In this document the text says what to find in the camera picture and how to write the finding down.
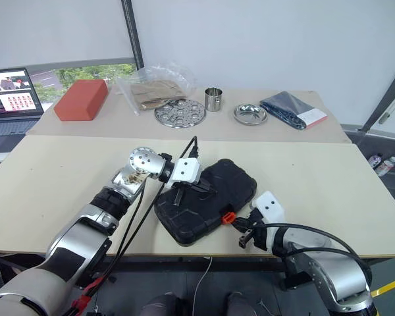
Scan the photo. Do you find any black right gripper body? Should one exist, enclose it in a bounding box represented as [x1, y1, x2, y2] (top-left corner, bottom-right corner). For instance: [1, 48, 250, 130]
[246, 209, 269, 247]

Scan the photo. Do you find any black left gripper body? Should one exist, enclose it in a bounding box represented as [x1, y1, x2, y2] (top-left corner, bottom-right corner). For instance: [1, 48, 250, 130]
[172, 171, 210, 194]

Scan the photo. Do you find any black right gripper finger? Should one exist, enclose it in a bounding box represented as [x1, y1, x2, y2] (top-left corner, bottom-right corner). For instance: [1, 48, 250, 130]
[238, 229, 255, 250]
[233, 215, 253, 229]

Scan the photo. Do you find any black plastic tool case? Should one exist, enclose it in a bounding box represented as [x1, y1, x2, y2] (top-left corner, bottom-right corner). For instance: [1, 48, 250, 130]
[153, 158, 258, 248]

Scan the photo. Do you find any dark rounded shape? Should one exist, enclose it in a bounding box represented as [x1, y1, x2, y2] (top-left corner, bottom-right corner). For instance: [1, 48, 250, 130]
[140, 292, 185, 316]
[225, 291, 257, 316]

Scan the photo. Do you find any round perforated steel plate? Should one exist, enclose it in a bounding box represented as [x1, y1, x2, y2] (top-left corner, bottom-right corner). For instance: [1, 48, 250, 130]
[153, 99, 207, 127]

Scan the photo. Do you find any stainless steel bowl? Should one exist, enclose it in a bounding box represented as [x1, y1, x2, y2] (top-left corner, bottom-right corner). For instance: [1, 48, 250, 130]
[233, 102, 269, 126]

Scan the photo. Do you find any stainless steel mug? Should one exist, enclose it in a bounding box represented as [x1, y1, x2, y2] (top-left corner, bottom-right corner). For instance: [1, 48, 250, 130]
[203, 87, 224, 113]

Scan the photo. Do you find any clear bag with brown paper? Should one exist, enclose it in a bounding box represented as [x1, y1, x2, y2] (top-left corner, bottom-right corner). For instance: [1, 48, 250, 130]
[115, 62, 197, 116]

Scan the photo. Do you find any dark blue packaged cloth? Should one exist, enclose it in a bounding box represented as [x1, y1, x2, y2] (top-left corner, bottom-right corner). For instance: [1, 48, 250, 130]
[259, 91, 329, 130]

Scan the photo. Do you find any red rectangular block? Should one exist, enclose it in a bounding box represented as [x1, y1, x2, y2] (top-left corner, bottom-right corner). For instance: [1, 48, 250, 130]
[53, 78, 109, 122]

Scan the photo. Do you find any plastic bottle white cap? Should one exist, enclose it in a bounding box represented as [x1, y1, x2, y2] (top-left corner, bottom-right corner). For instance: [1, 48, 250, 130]
[377, 156, 395, 177]

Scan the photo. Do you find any black slanted stand leg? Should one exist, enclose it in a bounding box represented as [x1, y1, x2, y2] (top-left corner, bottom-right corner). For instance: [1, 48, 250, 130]
[361, 57, 395, 133]

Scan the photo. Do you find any open laptop computer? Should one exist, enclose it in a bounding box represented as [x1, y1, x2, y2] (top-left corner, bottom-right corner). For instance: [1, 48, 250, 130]
[0, 67, 53, 154]

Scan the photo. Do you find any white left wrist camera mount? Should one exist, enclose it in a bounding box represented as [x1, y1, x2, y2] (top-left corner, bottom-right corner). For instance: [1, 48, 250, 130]
[169, 157, 202, 186]

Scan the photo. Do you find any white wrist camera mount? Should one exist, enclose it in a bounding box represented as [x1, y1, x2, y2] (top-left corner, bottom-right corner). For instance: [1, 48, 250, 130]
[169, 157, 202, 186]
[249, 190, 286, 225]

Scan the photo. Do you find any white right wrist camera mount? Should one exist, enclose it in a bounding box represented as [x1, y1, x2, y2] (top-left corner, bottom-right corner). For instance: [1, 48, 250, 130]
[249, 190, 286, 225]

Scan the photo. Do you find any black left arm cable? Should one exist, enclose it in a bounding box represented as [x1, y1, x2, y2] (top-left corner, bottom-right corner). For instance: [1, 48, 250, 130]
[70, 136, 200, 316]

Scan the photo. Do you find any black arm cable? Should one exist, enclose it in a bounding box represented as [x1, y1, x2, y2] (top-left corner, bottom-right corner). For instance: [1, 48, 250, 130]
[236, 223, 373, 287]
[70, 136, 200, 316]

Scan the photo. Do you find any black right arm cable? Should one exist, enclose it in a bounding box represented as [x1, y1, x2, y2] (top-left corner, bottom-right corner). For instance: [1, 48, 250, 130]
[236, 223, 373, 287]

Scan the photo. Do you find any thin white hanging cable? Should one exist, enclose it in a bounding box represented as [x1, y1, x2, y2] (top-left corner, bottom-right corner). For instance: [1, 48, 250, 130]
[192, 256, 214, 316]

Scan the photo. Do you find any red cable connector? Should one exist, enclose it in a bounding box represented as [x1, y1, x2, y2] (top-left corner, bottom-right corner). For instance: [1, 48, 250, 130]
[71, 279, 103, 311]

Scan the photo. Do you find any black window frame post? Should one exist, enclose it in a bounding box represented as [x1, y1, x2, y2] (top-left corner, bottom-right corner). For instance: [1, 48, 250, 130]
[120, 0, 145, 70]

